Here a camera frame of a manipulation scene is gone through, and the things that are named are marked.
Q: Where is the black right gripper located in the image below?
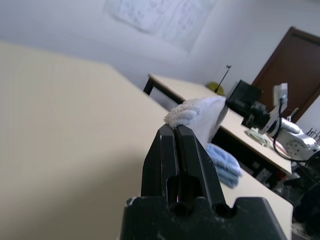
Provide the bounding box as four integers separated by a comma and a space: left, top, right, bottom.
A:
225, 98, 271, 128

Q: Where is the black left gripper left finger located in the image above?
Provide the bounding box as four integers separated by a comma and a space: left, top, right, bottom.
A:
141, 124, 181, 201

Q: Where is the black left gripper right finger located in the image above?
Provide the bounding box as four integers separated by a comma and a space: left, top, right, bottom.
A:
174, 124, 227, 208

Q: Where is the beige towel with white trim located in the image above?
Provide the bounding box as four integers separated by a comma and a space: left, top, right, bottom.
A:
163, 96, 229, 148

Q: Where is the light blue folded towel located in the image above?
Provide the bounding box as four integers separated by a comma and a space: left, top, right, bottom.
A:
206, 142, 242, 188

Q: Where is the black box monitor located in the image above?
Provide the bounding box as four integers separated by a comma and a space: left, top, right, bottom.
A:
228, 79, 264, 107

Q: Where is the small yellow object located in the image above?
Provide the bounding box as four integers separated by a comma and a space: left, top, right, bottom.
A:
208, 81, 225, 95

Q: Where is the thin black stick stand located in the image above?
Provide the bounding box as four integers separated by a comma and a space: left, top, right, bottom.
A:
215, 64, 233, 92

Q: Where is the black-framed side table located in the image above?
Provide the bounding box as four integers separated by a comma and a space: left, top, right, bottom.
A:
143, 73, 294, 187

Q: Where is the pale green white cloth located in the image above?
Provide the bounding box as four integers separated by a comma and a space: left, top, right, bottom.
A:
245, 126, 271, 148

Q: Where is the brown wooden door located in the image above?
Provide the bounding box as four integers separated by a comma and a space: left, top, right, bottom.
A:
250, 26, 320, 124

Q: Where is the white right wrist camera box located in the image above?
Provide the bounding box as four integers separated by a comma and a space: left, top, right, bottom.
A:
272, 82, 289, 108

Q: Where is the white wall chart paper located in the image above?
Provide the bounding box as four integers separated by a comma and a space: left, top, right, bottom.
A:
103, 0, 219, 54

